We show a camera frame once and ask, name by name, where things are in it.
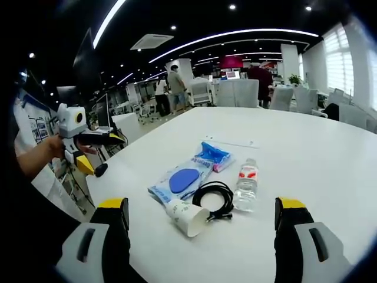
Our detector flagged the packet with blue cloth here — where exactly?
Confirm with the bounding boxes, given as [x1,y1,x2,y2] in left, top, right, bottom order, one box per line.
[194,141,237,175]

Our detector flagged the black cable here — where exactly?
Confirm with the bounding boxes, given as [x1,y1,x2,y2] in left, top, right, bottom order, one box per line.
[191,180,235,223]

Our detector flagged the clear plastic water bottle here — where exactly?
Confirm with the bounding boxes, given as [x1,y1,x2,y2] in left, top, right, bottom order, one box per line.
[232,157,260,212]

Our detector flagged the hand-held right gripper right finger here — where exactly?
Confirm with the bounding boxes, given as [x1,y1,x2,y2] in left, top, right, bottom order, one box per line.
[273,196,359,283]

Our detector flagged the person's left hand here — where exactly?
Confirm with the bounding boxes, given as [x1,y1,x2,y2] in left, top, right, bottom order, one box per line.
[44,135,98,159]

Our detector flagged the black computer monitor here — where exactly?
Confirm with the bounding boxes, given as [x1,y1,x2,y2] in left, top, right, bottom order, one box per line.
[95,93,115,131]

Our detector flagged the packet with blue oval pad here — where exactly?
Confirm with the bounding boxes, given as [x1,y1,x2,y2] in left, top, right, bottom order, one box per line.
[147,156,214,207]

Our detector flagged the white office chair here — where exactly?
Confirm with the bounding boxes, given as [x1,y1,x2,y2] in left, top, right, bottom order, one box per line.
[269,87,295,112]
[216,78,260,108]

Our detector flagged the white tabletop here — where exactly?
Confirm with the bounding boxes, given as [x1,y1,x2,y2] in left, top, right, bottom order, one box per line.
[84,106,377,283]

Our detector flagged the green potted plant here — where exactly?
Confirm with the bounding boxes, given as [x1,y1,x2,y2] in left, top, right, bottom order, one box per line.
[287,73,303,87]

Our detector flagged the white paper cup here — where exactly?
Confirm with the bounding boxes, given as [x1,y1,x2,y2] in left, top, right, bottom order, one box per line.
[167,198,210,238]

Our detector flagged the ceiling air conditioner vent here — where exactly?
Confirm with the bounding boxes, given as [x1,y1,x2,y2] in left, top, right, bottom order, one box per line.
[130,33,175,52]

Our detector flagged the red wall sign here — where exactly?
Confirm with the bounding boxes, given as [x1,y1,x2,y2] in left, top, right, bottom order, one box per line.
[219,55,244,70]

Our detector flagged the black office chair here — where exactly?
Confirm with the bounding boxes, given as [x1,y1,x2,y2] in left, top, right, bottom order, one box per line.
[322,103,341,122]

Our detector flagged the white flat strip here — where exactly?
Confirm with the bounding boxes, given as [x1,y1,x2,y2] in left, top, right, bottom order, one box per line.
[200,134,261,149]

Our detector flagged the white window blinds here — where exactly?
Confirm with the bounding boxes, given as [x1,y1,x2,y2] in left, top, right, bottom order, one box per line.
[322,25,355,93]

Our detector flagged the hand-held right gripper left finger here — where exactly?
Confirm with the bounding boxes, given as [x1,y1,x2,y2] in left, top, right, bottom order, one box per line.
[55,197,131,283]

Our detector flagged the black computer mouse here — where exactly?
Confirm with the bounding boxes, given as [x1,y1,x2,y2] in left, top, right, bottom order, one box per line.
[94,163,110,178]

